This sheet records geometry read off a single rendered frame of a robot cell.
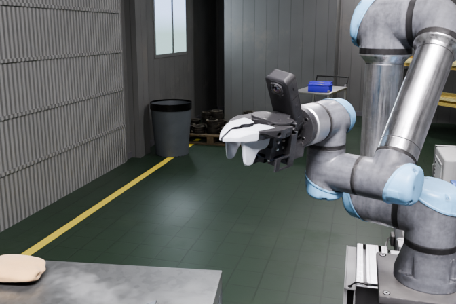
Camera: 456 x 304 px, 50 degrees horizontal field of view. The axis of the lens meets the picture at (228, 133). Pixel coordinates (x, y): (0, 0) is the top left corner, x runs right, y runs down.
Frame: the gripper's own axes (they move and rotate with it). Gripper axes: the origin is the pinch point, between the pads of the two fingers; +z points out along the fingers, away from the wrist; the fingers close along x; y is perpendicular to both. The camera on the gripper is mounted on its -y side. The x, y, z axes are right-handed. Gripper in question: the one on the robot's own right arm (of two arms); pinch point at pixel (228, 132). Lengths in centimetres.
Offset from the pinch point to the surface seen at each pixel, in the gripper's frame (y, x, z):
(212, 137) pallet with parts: 190, 390, -442
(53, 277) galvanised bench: 47, 45, 2
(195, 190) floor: 184, 267, -284
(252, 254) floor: 166, 134, -207
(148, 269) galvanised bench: 45, 32, -15
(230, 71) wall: 122, 486, -582
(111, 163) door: 194, 393, -272
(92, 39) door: 49, 402, -249
